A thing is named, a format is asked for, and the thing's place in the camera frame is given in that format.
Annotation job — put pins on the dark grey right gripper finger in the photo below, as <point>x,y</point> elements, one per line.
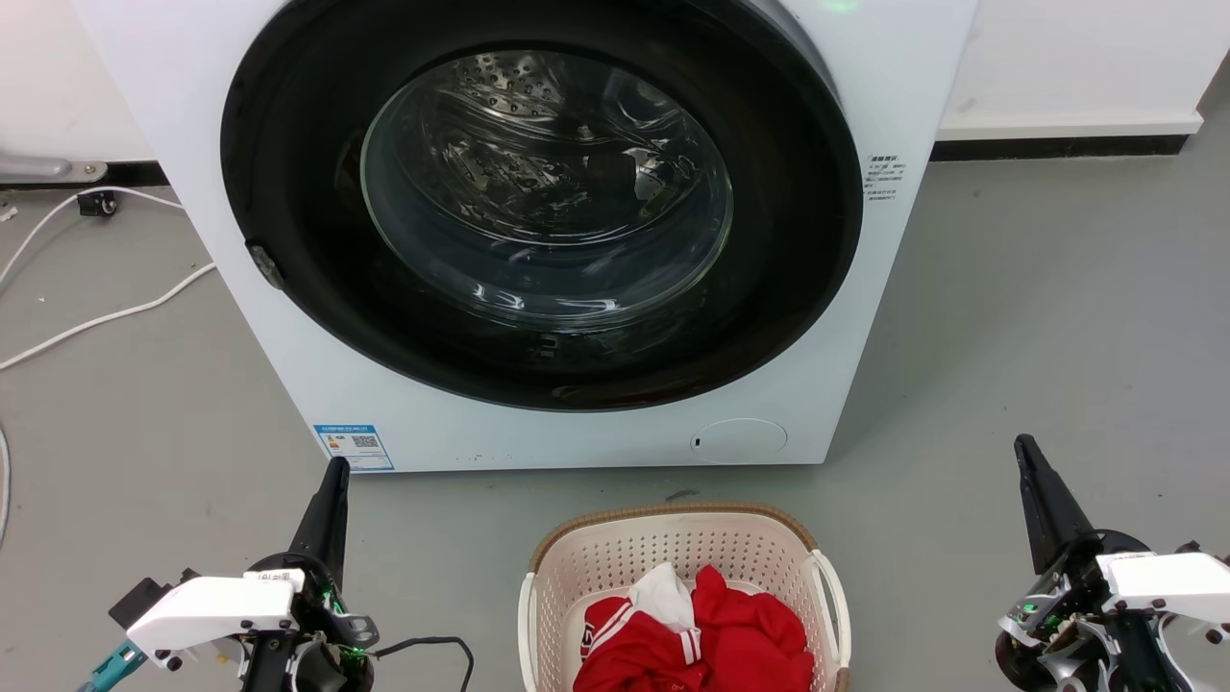
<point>1049,509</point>

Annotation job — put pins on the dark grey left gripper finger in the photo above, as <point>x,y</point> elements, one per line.
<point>323,524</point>

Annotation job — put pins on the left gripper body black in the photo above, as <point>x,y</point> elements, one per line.
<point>332,630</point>

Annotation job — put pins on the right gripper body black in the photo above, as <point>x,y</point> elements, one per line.
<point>1067,625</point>

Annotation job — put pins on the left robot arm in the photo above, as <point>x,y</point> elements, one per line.
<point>125,625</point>

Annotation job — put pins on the white perforated laundry basket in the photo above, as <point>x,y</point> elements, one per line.
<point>615,557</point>

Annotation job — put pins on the blue energy label sticker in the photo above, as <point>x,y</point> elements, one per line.
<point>354,447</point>

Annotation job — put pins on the round white filter cover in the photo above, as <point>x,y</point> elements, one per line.
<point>738,439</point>

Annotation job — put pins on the red garment with white stripes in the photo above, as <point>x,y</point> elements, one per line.
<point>740,634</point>

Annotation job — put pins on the black round washer door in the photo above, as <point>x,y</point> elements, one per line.
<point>769,317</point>

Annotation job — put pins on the printed text warning sticker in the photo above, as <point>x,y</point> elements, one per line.
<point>884,178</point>

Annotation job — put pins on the small black caster wheel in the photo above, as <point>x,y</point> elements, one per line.
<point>97,203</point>

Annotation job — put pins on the grey metal bar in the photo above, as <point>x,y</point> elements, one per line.
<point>43,169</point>

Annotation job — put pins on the white front-load washing machine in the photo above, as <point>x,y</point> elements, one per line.
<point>894,77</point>

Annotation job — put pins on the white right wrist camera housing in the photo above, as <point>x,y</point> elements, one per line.
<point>1168,581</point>

